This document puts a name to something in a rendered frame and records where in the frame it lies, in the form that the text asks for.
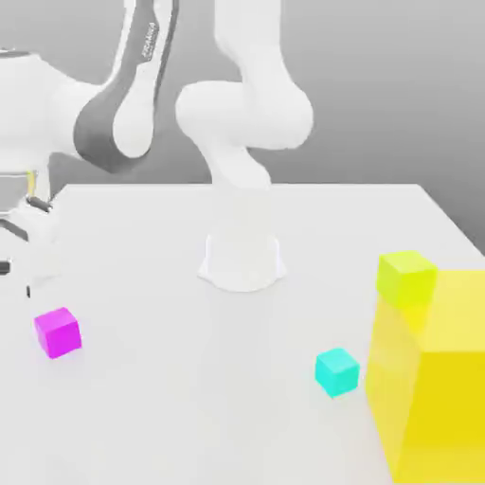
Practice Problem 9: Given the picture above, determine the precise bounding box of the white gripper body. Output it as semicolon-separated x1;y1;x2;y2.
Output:
0;242;63;290

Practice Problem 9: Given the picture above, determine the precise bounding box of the small magenta cube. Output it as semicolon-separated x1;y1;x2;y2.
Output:
33;306;83;360

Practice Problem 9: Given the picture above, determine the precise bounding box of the small cyan cube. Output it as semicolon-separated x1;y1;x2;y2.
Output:
314;347;361;400

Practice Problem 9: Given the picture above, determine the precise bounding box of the small lime cube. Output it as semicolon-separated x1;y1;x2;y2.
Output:
375;249;440;311

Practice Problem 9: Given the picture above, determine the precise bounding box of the large yellow box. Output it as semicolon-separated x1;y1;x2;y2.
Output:
364;269;485;485

